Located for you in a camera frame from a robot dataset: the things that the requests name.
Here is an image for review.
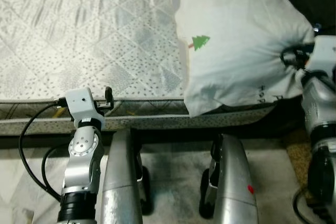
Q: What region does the white quilted mattress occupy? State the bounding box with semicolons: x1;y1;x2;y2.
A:
0;0;295;136

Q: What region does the silver left robot leg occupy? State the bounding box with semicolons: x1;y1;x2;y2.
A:
100;129;154;224

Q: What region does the silver robot leg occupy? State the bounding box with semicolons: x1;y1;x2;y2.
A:
100;129;154;224
199;134;259;224

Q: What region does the brown speckled floor mat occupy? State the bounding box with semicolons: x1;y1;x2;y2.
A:
286;130;316;194

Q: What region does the silver right robot leg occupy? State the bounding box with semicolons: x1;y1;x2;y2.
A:
199;134;259;224

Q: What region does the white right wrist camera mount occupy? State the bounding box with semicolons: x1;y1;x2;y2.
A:
307;35;336;78

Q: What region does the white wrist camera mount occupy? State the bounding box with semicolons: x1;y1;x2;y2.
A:
66;88;106;130
307;35;336;78

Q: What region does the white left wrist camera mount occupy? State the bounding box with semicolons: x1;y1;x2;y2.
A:
66;88;106;130

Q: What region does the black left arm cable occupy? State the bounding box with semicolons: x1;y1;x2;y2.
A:
18;97;69;204

